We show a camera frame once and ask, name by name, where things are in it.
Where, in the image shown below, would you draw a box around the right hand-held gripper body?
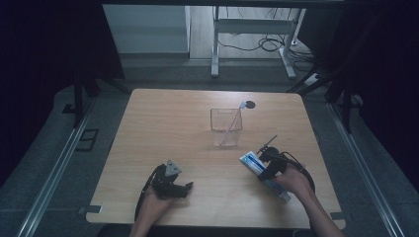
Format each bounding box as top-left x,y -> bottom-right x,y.
257,133 -> 288,176

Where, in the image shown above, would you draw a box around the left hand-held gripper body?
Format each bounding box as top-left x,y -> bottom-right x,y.
150,160 -> 184,200

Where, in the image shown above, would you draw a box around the white blue toothpaste tube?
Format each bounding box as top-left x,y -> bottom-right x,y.
239,150 -> 293,202

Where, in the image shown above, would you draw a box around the pink toothbrush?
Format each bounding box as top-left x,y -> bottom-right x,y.
218,100 -> 248,146

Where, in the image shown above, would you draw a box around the clear plastic cup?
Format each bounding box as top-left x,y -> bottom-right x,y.
209,108 -> 243,148

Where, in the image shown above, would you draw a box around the person's left hand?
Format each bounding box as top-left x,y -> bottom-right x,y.
136,187 -> 176,226

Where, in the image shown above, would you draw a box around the person's right hand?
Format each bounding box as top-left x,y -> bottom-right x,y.
272,163 -> 314,201

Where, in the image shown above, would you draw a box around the white power strip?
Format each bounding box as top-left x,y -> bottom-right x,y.
303,73 -> 321,87

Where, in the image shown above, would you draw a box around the black metal stand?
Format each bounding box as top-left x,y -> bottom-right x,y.
286,62 -> 355,134
72,63 -> 131,129

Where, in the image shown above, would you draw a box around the dark curtain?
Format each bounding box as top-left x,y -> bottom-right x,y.
0,0 -> 126,189
295,0 -> 419,186

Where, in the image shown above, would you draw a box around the white cabinet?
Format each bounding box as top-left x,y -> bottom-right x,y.
102,4 -> 192,54

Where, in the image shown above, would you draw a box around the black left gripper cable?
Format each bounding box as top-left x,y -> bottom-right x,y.
133,164 -> 165,221

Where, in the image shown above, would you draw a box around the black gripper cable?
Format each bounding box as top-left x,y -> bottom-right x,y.
133,164 -> 165,221
279,151 -> 316,194

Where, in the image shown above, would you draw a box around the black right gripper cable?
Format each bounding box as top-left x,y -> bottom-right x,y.
279,151 -> 316,194

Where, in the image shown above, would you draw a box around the aluminium floor rail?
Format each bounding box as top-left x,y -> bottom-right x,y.
328,102 -> 407,237
15,98 -> 97,237

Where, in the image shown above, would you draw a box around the black floor cables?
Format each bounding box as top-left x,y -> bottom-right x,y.
217,8 -> 315,72

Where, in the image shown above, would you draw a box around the white metal desk frame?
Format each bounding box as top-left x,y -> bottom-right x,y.
210,6 -> 307,81

